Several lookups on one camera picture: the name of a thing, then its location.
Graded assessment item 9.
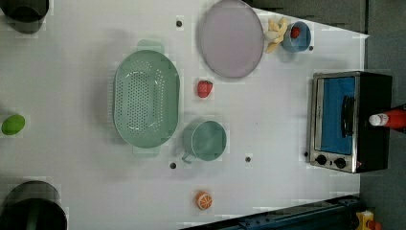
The red plush ketchup bottle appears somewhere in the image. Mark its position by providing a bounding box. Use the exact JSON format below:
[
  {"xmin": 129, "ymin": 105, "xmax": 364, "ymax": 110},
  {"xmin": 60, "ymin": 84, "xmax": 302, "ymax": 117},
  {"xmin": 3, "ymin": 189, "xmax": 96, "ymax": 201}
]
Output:
[{"xmin": 369, "ymin": 109, "xmax": 406, "ymax": 129}]

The black toaster oven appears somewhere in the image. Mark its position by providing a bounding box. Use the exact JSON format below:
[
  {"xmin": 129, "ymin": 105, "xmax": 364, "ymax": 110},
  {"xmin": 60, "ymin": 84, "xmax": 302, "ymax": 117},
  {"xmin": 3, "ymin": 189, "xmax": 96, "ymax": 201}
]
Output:
[{"xmin": 308, "ymin": 71, "xmax": 393, "ymax": 173}]

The green mug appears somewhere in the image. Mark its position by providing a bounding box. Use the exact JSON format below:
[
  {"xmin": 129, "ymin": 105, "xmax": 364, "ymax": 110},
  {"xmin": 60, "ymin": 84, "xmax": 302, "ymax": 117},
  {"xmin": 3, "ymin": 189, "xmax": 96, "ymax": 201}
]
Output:
[{"xmin": 182, "ymin": 121, "xmax": 227, "ymax": 164}]

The pink round plate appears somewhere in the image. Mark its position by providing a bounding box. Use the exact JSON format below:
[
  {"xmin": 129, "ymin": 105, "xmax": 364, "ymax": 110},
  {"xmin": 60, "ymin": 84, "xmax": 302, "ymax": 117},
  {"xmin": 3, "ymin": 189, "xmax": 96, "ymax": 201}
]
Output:
[{"xmin": 198, "ymin": 0, "xmax": 264, "ymax": 78}]

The orange slice toy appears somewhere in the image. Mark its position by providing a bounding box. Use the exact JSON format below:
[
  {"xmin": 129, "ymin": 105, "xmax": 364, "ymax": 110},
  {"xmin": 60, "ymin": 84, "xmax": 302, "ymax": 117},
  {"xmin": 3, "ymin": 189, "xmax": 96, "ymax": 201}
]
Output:
[{"xmin": 195, "ymin": 191, "xmax": 213, "ymax": 210}]

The yellow banana peel toy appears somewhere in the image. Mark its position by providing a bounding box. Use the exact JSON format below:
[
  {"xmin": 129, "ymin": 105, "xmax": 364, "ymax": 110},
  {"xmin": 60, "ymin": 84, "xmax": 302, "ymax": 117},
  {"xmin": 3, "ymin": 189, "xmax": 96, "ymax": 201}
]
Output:
[{"xmin": 264, "ymin": 17, "xmax": 287, "ymax": 54}]

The blue bowl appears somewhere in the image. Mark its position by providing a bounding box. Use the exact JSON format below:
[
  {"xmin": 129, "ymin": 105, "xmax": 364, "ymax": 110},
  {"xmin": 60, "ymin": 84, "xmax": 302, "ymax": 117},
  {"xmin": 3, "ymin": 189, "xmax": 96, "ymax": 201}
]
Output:
[{"xmin": 282, "ymin": 21, "xmax": 312, "ymax": 53}]

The red strawberry toy in bowl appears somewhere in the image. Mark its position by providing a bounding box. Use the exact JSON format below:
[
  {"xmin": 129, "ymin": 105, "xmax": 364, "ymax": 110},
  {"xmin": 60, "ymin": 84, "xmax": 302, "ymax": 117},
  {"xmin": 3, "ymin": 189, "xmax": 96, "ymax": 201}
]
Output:
[{"xmin": 290, "ymin": 27, "xmax": 301, "ymax": 39}]

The green lime toy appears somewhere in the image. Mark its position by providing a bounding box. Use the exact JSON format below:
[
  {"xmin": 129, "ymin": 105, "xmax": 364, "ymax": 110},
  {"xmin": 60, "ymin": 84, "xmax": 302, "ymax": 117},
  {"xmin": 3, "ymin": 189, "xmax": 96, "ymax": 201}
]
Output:
[{"xmin": 1, "ymin": 114, "xmax": 26, "ymax": 135}]

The yellow and red clamp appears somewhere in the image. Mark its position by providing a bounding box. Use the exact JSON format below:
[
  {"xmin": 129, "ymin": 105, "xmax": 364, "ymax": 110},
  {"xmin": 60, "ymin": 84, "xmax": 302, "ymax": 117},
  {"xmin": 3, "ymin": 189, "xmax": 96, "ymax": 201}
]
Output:
[{"xmin": 356, "ymin": 211, "xmax": 382, "ymax": 230}]

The blue metal frame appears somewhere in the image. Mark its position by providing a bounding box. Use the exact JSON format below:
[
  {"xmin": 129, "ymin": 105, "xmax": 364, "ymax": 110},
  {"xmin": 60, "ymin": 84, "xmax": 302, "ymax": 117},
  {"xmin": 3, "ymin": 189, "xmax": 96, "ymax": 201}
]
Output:
[{"xmin": 183, "ymin": 195, "xmax": 365, "ymax": 230}]

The black cylinder post upper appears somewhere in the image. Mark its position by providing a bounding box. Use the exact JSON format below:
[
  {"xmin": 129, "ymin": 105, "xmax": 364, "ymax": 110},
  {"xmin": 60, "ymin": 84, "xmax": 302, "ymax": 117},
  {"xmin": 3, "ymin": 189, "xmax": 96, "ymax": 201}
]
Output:
[{"xmin": 0, "ymin": 0, "xmax": 50, "ymax": 35}]

